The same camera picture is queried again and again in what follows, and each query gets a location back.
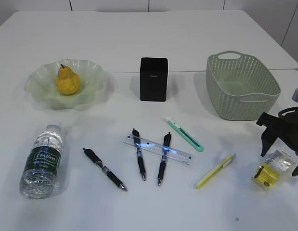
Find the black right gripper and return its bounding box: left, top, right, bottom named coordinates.
left=256, top=105, right=298, bottom=178

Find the yellow green pen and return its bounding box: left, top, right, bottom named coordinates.
left=195, top=154, right=236, bottom=190

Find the green utility knife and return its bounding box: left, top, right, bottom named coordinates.
left=165, top=116, right=204, bottom=152

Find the yellow pear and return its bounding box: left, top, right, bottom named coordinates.
left=56, top=64, right=81, bottom=95

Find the clear water bottle green label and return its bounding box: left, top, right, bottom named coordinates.
left=19, top=120, right=64, bottom=199

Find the green plastic woven basket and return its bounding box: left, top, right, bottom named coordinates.
left=206, top=51, right=281, bottom=121

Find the black pen right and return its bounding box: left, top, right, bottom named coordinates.
left=157, top=132, right=171, bottom=187

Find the black pen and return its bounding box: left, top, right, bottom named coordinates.
left=132, top=128, right=146, bottom=181
left=157, top=132, right=171, bottom=187
left=83, top=148, right=128, bottom=192

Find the clear plastic ruler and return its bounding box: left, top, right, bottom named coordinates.
left=123, top=134, right=194, bottom=166

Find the black pen middle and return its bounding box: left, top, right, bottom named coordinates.
left=132, top=128, right=146, bottom=181

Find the black square pen holder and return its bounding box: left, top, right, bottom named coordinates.
left=140, top=57, right=168, bottom=102

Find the black pen far left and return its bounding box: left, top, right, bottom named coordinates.
left=83, top=148, right=128, bottom=192

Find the pale green wavy glass plate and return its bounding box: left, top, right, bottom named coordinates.
left=24, top=59, right=107, bottom=110

